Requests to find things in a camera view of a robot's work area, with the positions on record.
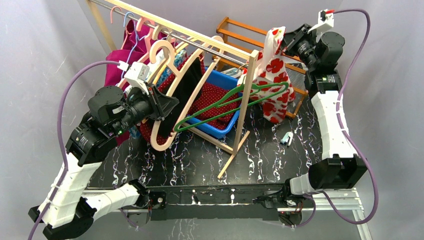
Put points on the black base frame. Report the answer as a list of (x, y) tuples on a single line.
[(263, 201)]

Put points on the red polka dot skirt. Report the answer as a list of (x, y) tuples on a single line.
[(210, 94)]

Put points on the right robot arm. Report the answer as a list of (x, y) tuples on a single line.
[(341, 166)]

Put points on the blue plastic bin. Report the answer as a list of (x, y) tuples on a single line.
[(217, 85)]

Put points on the black garment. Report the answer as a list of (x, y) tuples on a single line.
[(183, 92)]

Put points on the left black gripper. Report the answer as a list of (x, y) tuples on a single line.
[(156, 102)]

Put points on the wooden clothes rack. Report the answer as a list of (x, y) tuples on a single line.
[(214, 45)]

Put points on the orange wooden shoe rack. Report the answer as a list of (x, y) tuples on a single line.
[(246, 37)]

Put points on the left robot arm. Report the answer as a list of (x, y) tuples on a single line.
[(68, 214)]

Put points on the green velvet hanger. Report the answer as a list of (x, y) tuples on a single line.
[(223, 102)]

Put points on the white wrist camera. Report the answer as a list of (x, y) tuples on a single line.
[(135, 75), (325, 22)]

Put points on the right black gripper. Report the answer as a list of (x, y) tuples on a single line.
[(291, 39)]

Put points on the white red poppy garment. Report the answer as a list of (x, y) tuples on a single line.
[(270, 68)]

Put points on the magenta garment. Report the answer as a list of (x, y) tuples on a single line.
[(133, 48)]

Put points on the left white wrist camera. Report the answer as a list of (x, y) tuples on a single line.
[(135, 75)]

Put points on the white plastic clip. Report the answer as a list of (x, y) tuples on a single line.
[(287, 139)]

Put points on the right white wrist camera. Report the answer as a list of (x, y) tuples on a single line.
[(325, 22)]

